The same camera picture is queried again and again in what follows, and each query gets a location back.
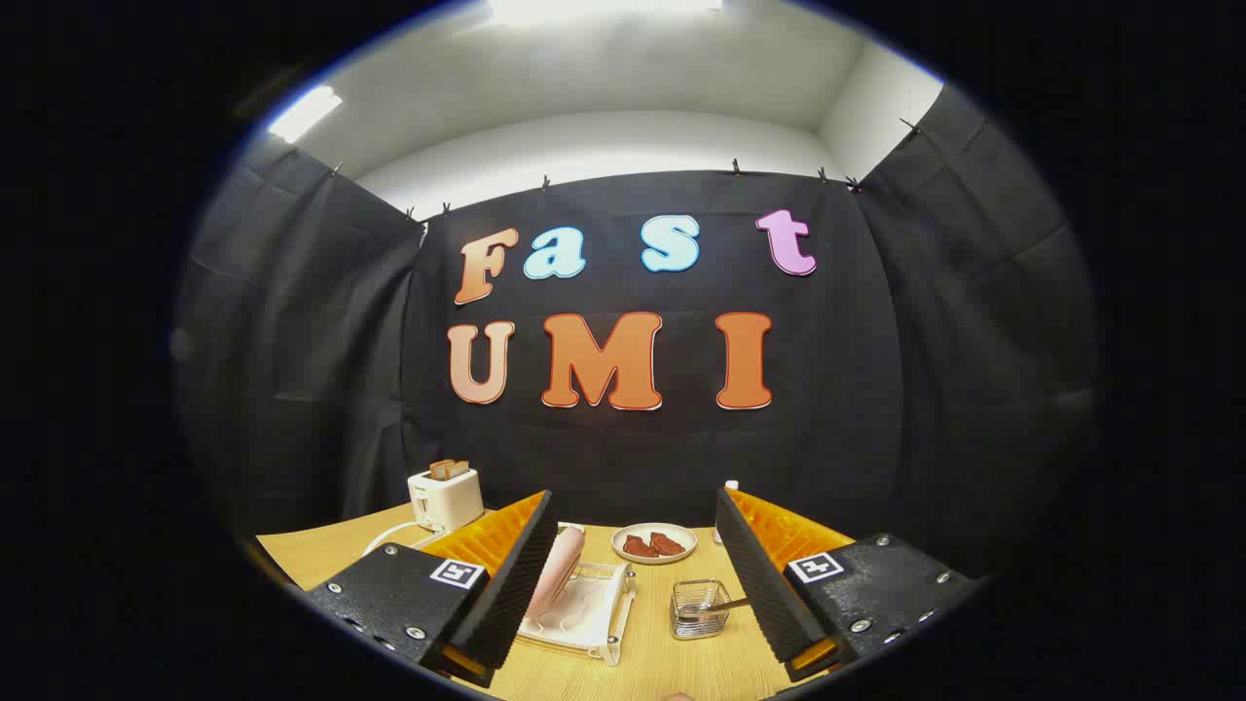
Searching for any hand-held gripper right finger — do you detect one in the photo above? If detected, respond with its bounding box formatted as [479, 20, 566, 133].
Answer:
[715, 487, 979, 683]

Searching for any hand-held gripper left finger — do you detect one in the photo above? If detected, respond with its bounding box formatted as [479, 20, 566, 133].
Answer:
[305, 490, 559, 689]

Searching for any pink plate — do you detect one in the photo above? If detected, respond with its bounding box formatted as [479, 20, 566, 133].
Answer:
[524, 526, 586, 621]

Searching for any metal wire basket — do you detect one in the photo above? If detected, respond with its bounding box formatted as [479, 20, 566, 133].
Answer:
[670, 578, 732, 641]

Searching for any white wire dish rack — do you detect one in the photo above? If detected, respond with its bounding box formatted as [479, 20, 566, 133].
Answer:
[516, 526, 639, 668]

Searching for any white oval plate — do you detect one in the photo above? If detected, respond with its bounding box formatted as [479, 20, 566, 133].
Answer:
[611, 523, 699, 566]

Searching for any white toaster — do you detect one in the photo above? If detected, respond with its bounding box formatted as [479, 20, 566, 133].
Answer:
[407, 467, 485, 534]

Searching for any black backdrop cloth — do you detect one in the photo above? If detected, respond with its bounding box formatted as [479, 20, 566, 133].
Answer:
[175, 83, 1101, 585]

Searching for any ceiling light panel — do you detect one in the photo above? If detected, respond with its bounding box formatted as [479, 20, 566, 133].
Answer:
[487, 0, 726, 25]
[268, 85, 344, 144]

